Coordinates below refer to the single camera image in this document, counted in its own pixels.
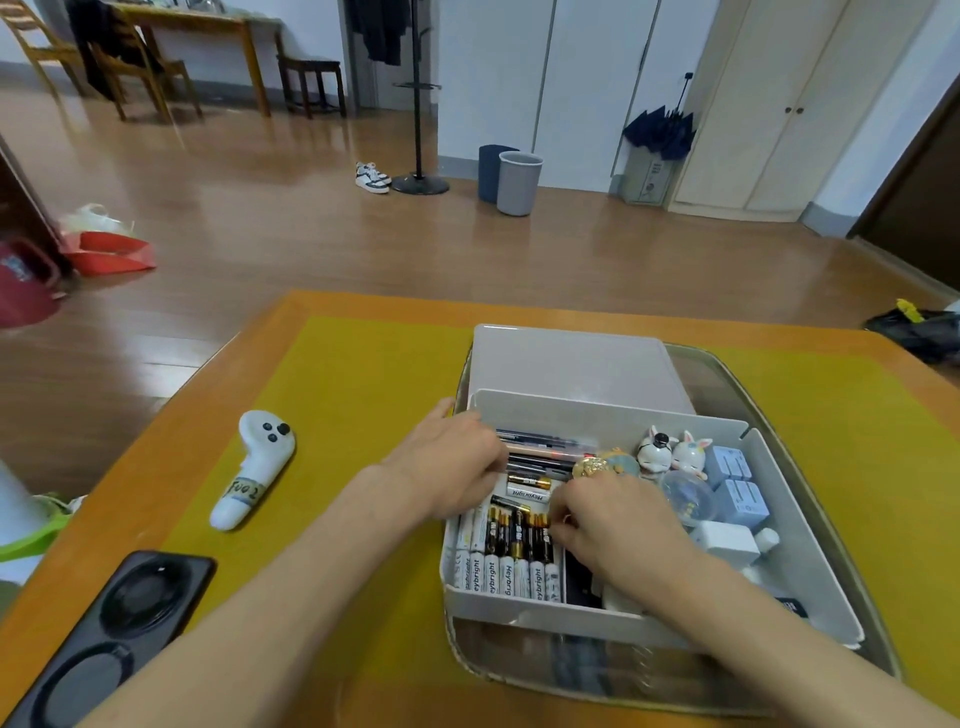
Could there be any pile of small batteries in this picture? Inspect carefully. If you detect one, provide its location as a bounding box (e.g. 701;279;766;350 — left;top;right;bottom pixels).
449;470;565;605

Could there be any dark hanging coat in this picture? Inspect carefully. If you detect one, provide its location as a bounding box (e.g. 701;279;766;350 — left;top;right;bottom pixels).
344;0;412;67

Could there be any yellow table mat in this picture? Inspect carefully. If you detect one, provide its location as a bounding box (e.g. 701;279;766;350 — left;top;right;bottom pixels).
161;314;960;714

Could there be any dark brown door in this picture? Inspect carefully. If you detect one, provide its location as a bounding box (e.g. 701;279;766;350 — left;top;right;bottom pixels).
851;74;960;294

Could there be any wooden side table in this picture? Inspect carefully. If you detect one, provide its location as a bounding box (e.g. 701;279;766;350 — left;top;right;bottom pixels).
108;0;285;119

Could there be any black WiFi device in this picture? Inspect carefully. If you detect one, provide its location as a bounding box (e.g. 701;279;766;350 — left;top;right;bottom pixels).
563;551;605;610

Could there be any dark wooden cabinet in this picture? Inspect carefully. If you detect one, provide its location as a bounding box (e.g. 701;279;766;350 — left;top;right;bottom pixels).
0;134;73;271

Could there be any person's left hand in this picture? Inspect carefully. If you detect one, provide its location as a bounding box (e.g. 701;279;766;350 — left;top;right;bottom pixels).
378;397;510;523

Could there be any black coat stand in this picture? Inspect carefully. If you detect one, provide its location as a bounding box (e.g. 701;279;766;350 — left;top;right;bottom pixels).
392;0;451;196

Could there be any person's right hand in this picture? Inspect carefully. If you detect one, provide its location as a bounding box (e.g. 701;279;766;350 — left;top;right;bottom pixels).
547;473;710;601

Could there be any dark wooden stool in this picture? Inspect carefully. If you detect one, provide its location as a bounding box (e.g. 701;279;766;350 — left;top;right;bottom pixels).
275;56;349;121

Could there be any person's right forearm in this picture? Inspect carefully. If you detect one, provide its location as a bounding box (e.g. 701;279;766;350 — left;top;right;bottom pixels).
644;554;960;728

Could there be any dark blue trash bin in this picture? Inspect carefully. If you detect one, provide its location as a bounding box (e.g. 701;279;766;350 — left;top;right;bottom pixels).
477;144;520;205

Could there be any stainless steel tray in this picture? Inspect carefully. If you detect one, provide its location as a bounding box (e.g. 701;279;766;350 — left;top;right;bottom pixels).
443;343;904;720

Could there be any gray trash bin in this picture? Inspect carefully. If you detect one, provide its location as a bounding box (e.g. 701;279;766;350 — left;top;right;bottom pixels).
497;150;546;218

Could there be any red marker pen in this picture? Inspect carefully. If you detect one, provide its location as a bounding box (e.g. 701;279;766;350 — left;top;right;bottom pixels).
506;442;598;463

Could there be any white handheld controller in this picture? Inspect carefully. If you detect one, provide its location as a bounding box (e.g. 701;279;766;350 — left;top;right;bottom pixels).
209;410;298;533

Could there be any clear round clip container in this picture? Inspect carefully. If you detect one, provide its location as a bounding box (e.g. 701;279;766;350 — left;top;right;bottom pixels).
659;470;720;530

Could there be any white box lid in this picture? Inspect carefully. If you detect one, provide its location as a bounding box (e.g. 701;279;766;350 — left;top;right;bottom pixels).
468;323;697;416

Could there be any person's left forearm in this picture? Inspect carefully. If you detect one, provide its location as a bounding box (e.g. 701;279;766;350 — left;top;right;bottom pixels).
74;464;444;728

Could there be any cream two-door cabinet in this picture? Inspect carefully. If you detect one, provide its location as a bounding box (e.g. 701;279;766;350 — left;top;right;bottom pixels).
667;0;943;224

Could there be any black garbage bag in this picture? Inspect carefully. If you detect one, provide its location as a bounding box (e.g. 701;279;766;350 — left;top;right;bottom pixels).
862;298;960;367

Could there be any maroon plastic bucket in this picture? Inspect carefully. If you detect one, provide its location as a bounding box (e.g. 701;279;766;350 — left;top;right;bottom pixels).
0;236;65;330

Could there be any bundle of black pens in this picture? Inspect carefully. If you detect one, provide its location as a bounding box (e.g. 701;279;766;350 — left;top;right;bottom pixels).
494;427;601;481

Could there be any white storage box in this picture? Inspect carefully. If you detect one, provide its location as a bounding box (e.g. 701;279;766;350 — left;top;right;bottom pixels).
440;388;866;652

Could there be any white built-in wardrobe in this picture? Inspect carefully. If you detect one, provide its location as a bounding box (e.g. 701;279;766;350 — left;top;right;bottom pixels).
437;0;721;194

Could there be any black jacket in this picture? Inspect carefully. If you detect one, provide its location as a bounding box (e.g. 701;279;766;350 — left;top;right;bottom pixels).
65;0;166;103

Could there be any white bunny figurine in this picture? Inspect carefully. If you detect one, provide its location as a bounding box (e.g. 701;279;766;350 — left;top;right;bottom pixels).
669;431;714;483

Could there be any white figurine black hat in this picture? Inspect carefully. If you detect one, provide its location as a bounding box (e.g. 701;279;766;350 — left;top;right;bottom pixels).
635;425;680;481

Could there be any red plastic bag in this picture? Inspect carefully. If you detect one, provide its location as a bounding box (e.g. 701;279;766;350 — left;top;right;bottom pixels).
58;203;157;277

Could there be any gray metal safe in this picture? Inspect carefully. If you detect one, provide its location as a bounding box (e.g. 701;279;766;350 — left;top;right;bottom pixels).
618;146;680;208

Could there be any navy folded umbrella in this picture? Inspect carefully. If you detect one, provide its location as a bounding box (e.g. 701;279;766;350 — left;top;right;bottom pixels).
622;72;697;163

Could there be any light wooden chair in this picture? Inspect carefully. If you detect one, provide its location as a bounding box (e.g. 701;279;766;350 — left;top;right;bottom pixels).
0;0;88;99

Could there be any black smartphone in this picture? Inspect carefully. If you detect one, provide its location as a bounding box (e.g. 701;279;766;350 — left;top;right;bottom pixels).
0;551;219;728

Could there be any green and white chair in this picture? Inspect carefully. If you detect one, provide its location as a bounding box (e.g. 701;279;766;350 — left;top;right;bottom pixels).
0;458;88;594

